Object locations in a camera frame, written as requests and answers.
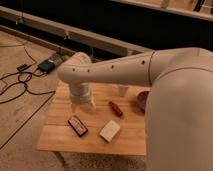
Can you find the black and red box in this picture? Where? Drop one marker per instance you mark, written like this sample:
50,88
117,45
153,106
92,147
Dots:
76,124

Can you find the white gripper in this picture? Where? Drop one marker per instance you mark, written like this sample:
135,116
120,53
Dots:
80,93

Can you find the wooden table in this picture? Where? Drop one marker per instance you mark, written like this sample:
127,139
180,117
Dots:
57,135

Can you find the small black floor box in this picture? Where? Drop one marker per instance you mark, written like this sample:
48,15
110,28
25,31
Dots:
22,67

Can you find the white sponge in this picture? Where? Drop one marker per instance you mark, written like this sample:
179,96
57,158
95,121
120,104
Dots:
109,130

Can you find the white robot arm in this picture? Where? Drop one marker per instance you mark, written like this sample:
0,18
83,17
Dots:
179,108

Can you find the black power adapter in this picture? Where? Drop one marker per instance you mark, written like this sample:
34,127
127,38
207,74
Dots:
46,66

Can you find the purple ceramic bowl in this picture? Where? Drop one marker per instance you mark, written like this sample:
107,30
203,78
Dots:
142,99

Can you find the clear plastic cup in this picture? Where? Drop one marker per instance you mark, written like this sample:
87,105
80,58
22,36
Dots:
122,90

